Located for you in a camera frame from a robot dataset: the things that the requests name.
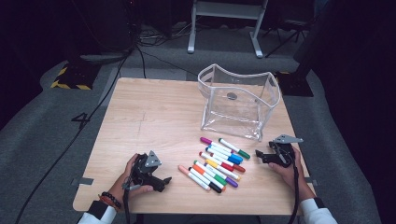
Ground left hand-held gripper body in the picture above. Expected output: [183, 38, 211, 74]
[130, 149, 166, 188]

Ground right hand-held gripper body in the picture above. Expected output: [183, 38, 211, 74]
[268, 133, 304, 169]

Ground pink cap marker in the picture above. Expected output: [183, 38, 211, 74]
[177, 164, 212, 192]

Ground light blue cap marker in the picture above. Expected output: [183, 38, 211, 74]
[207, 144, 245, 161]

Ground brown red cap marker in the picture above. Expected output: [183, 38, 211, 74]
[209, 152, 247, 174]

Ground dark blue cap marker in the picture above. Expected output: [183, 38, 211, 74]
[205, 147, 242, 165]

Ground orange cap marker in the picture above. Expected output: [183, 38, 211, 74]
[191, 163, 227, 191]

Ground purple cap marker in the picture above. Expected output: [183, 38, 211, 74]
[204, 162, 240, 189]

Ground yellow cap marker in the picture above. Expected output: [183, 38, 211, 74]
[205, 159, 242, 182]

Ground black cap marker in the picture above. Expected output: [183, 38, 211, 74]
[188, 166, 223, 194]

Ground clear plastic pouch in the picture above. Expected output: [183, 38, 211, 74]
[197, 63, 281, 143]

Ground magenta cap marker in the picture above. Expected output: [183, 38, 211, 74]
[199, 136, 234, 154]

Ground person's right hand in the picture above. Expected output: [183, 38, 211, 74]
[268, 146, 310, 192]

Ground person's left hand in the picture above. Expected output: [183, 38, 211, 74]
[106, 152, 155, 207]

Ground black stand base striped edge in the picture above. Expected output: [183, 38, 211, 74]
[275, 70, 315, 98]

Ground yellow black striped mat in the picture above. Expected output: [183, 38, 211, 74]
[50, 63, 102, 91]

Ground white metal stand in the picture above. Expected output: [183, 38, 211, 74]
[187, 0, 269, 60]

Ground black tripod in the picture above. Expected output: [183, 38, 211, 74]
[264, 18, 312, 59]

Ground right hand-held gripper cable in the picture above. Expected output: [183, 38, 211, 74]
[274, 143, 301, 224]

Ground hand-held gripper cable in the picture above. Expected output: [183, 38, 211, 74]
[274, 143, 301, 224]
[121, 174, 143, 224]

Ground left hand-held gripper cable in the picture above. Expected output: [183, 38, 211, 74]
[121, 174, 143, 224]

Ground black bead bracelet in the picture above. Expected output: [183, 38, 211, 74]
[101, 190, 123, 210]

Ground orange bracelet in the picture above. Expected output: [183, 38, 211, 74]
[98, 194, 119, 213]

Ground thin black floor cable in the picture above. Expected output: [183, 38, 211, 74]
[139, 49, 201, 78]

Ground short black floor cable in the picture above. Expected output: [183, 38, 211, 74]
[135, 45, 148, 79]

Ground long black floor cable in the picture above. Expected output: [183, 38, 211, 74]
[13, 43, 139, 224]

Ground bundle of floor cables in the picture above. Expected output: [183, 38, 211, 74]
[138, 21, 194, 48]

